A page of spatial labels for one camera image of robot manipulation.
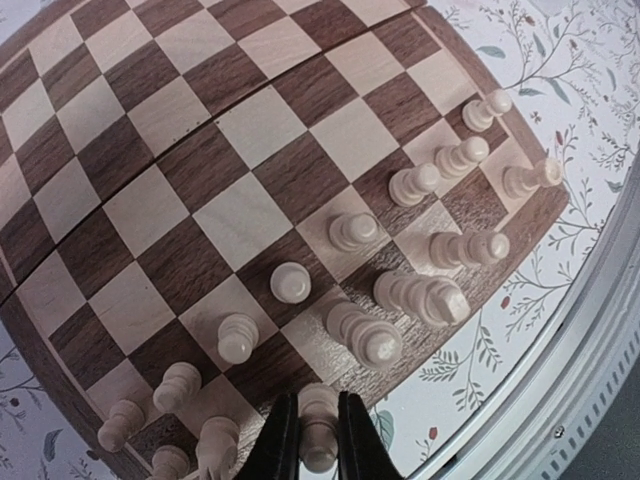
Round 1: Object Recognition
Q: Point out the front aluminium rail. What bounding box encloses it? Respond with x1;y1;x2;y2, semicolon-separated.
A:
410;162;639;479

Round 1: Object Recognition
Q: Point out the floral patterned table mat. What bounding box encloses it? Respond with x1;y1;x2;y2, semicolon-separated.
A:
1;1;639;479

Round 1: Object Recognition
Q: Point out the light piece among dark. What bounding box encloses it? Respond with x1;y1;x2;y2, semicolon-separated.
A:
502;158;563;199

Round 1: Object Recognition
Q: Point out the light pawn column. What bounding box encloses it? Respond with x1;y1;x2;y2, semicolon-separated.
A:
217;313;260;365
153;362;202;413
270;262;312;304
97;399;146;453

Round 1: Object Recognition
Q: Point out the wooden chess board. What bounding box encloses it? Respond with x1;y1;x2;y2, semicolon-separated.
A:
1;1;568;479

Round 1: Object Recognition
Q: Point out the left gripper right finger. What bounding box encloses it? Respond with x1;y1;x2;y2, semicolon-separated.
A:
338;391;400;480

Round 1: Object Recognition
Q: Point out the light knight back row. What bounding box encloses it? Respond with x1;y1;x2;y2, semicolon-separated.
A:
196;416;240;479

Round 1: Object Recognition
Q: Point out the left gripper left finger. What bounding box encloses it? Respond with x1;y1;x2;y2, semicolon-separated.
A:
247;394;300;479

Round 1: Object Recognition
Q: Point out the light rook corner piece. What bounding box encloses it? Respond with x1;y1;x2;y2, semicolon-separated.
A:
150;445;190;480

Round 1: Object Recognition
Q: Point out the light king piece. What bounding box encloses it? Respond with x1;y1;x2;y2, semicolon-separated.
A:
373;270;471;327

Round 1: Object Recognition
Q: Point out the light queen piece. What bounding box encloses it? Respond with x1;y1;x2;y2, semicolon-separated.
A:
325;301;403;371

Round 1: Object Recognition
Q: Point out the light bishop piece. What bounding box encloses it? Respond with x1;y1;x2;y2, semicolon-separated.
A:
428;231;510;269

